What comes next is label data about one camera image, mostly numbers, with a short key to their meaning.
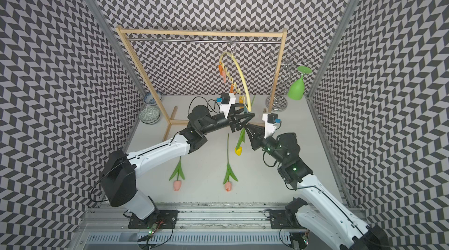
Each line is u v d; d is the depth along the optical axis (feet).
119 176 1.40
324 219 1.81
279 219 2.39
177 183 2.66
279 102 4.07
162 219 2.34
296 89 2.92
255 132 2.10
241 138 2.43
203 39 2.13
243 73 2.06
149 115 3.46
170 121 3.36
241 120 1.96
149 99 3.79
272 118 1.93
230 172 2.83
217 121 1.92
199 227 2.37
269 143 2.06
